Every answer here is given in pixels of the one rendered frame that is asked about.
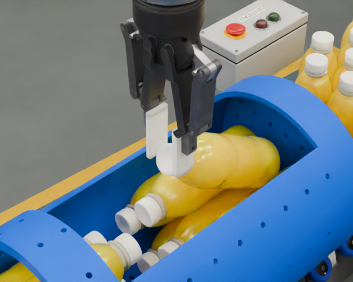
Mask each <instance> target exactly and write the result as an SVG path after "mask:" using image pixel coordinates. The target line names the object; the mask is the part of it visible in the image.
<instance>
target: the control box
mask: <svg viewBox="0 0 353 282"><path fill-rule="evenodd" d="M258 8H260V9H261V10H260V9H258ZM262 9H263V10H262ZM252 12H253V13H252ZM271 12H277V13H278V14H279V15H280V19H279V20H278V21H271V20H269V19H268V14H269V13H271ZM254 13H255V14H254ZM248 14H250V15H251V16H250V15H248ZM245 16H246V17H247V18H245ZM242 17H243V18H242ZM238 19H239V20H238ZM240 19H241V20H240ZM259 19H264V20H266V21H267V27H265V28H258V27H256V26H255V24H256V21H257V20H259ZM242 20H243V21H242ZM307 21H308V13H307V12H304V11H302V10H300V9H298V8H296V7H294V6H292V5H290V4H288V3H286V2H284V1H282V0H257V1H256V2H254V3H252V4H250V5H248V6H246V7H244V8H242V9H241V10H239V11H237V12H235V13H233V14H232V15H230V16H227V17H226V18H224V19H222V20H220V21H219V22H217V23H215V24H213V25H211V26H209V27H207V28H205V29H204V30H202V31H200V33H199V36H200V39H201V42H202V46H203V50H202V52H203V53H204V54H205V56H206V57H208V59H209V60H210V61H213V60H215V59H218V60H219V61H220V62H221V64H222V68H221V70H220V72H219V74H218V76H217V78H216V88H217V89H218V90H220V91H224V90H226V89H227V88H229V87H231V86H232V85H234V84H236V83H237V82H239V81H241V80H242V79H245V78H248V77H251V76H257V75H269V76H272V75H274V74H275V73H277V72H279V71H280V70H282V69H284V68H285V67H287V66H288V65H290V64H291V63H293V62H295V61H297V60H298V59H300V58H301V57H303V54H304V44H305V36H306V26H307ZM231 23H239V24H242V25H244V26H245V32H244V33H243V34H240V35H238V36H234V35H231V34H229V33H228V32H226V26H227V25H228V24H231Z"/></svg>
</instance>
